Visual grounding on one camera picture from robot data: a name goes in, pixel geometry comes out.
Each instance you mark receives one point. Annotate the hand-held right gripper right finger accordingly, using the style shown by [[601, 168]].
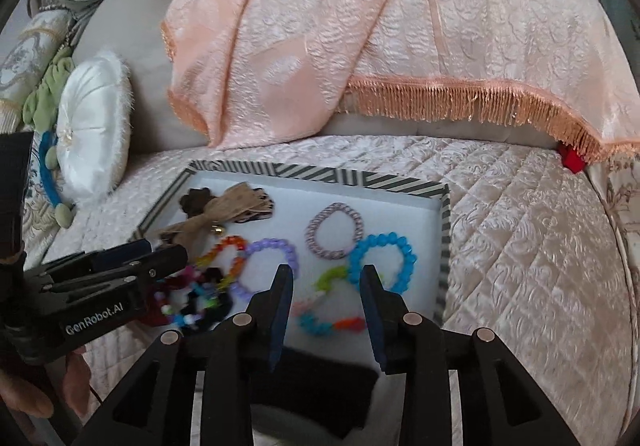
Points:
[[372, 316]]

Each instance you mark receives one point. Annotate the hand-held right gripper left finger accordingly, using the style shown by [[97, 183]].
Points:
[[280, 316]]

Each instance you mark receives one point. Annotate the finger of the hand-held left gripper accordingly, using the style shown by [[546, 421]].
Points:
[[160, 266], [120, 251]]

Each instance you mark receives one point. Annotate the brown burlap hair bow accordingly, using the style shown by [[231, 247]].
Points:
[[230, 203]]

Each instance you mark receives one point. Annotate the striped-rim white tray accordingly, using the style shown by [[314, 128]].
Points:
[[400, 216]]

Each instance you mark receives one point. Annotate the person's left hand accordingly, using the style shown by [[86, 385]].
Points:
[[30, 396]]

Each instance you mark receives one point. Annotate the blue headband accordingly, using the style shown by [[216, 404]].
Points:
[[47, 171]]

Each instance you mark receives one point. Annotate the white fluffy round pillow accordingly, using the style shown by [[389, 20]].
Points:
[[95, 126]]

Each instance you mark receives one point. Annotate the green plush toy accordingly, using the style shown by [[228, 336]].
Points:
[[47, 96]]

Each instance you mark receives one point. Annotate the grey sofa backrest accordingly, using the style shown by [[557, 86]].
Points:
[[135, 51]]

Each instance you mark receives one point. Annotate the cream damask cushion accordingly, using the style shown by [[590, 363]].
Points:
[[25, 61]]

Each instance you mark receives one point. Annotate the small red object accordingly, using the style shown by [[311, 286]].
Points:
[[571, 157]]

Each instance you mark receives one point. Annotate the beige floral fabric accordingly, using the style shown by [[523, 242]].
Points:
[[620, 206]]

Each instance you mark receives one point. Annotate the peach fringed blanket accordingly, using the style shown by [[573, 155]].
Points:
[[400, 26]]

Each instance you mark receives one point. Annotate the light blue floral fabric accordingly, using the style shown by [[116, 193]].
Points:
[[615, 1]]

